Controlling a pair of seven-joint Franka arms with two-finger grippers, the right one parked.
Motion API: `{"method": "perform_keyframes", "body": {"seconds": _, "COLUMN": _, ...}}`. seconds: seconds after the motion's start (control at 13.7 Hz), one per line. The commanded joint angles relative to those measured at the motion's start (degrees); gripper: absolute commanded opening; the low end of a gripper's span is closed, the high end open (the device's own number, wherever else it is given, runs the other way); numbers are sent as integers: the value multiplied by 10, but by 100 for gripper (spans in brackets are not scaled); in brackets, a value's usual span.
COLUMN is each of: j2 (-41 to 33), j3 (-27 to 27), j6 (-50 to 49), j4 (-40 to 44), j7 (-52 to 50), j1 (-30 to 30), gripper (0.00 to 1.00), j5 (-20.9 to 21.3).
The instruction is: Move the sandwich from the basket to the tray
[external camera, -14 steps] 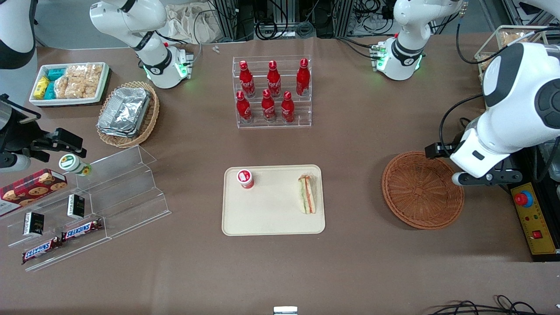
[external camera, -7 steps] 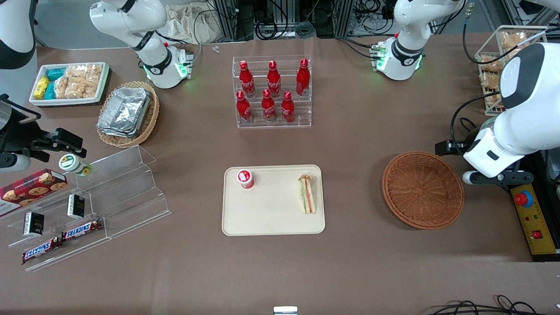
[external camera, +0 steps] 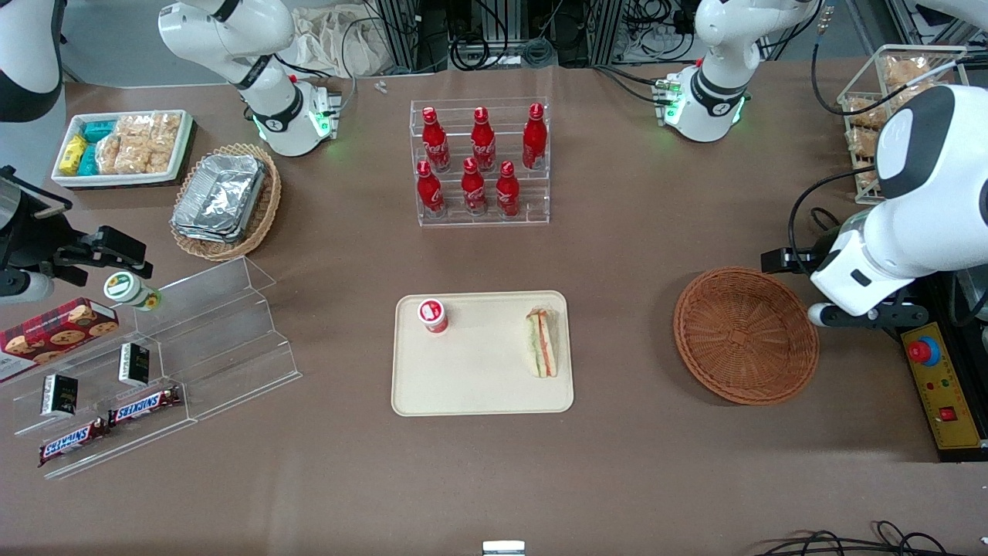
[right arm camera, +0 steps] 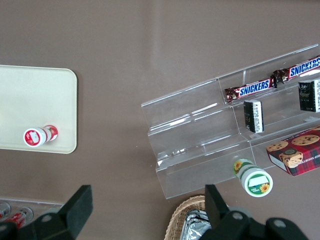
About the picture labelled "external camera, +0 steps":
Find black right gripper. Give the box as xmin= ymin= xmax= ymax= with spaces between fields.
xmin=0 ymin=210 xmax=153 ymax=286

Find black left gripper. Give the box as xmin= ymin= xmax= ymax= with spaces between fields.
xmin=762 ymin=228 xmax=844 ymax=274

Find triangle sandwich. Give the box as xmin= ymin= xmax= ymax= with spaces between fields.
xmin=526 ymin=307 xmax=559 ymax=378

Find white rectangular snack tray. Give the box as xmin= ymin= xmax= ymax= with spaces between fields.
xmin=51 ymin=110 xmax=194 ymax=189

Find brown wicker basket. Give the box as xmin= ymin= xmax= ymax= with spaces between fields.
xmin=673 ymin=266 xmax=821 ymax=406

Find light woven wicker basket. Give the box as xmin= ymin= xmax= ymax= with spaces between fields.
xmin=169 ymin=143 xmax=283 ymax=263

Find beige plastic tray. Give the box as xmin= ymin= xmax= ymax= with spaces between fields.
xmin=391 ymin=290 xmax=575 ymax=418

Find green lidded yogurt cup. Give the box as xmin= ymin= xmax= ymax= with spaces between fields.
xmin=103 ymin=272 xmax=163 ymax=313

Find red tartan cookie box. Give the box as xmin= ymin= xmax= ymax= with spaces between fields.
xmin=0 ymin=297 xmax=120 ymax=385

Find yellow snack pack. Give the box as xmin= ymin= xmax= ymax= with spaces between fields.
xmin=59 ymin=134 xmax=89 ymax=177

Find clear rice cracker bag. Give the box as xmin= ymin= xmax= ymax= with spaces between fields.
xmin=96 ymin=116 xmax=149 ymax=175
xmin=143 ymin=113 xmax=183 ymax=175

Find small black snack box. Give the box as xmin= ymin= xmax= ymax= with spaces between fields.
xmin=118 ymin=343 xmax=151 ymax=388
xmin=40 ymin=373 xmax=79 ymax=419

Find clear bag of crackers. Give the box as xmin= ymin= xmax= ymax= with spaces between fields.
xmin=882 ymin=56 xmax=936 ymax=90
xmin=848 ymin=127 xmax=882 ymax=194
xmin=847 ymin=97 xmax=888 ymax=128

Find silver foil packets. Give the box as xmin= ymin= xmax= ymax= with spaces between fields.
xmin=171 ymin=153 xmax=268 ymax=245

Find Snickers chocolate bar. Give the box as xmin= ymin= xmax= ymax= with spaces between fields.
xmin=39 ymin=418 xmax=110 ymax=467
xmin=108 ymin=385 xmax=183 ymax=427

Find clear acrylic stepped shelf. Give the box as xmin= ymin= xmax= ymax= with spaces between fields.
xmin=12 ymin=256 xmax=303 ymax=481

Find yellow emergency stop box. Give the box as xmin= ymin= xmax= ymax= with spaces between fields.
xmin=899 ymin=323 xmax=988 ymax=463

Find clear acrylic bottle rack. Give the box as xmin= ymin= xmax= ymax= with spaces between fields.
xmin=410 ymin=97 xmax=551 ymax=228

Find red cola bottle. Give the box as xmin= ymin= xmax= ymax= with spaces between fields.
xmin=495 ymin=160 xmax=522 ymax=218
xmin=522 ymin=102 xmax=548 ymax=171
xmin=416 ymin=160 xmax=446 ymax=219
xmin=421 ymin=107 xmax=452 ymax=174
xmin=470 ymin=107 xmax=498 ymax=172
xmin=461 ymin=157 xmax=489 ymax=216

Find beige cloth bag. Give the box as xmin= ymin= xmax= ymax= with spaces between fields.
xmin=289 ymin=6 xmax=387 ymax=78

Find red lidded yogurt cup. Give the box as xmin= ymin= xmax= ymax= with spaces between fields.
xmin=418 ymin=298 xmax=449 ymax=334

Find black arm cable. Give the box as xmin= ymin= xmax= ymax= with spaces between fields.
xmin=787 ymin=164 xmax=882 ymax=267

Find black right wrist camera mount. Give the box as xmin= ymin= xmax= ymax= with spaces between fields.
xmin=0 ymin=166 xmax=74 ymax=232

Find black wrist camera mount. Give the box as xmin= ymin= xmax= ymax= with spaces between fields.
xmin=826 ymin=305 xmax=931 ymax=329
xmin=0 ymin=166 xmax=74 ymax=232

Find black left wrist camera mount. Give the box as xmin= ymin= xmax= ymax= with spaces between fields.
xmin=826 ymin=305 xmax=931 ymax=329

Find white wire basket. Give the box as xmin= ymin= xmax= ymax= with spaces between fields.
xmin=837 ymin=45 xmax=969 ymax=207

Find black floor cables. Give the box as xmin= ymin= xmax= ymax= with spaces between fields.
xmin=772 ymin=521 xmax=962 ymax=556

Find aluminium frame post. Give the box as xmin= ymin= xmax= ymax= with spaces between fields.
xmin=370 ymin=0 xmax=421 ymax=74

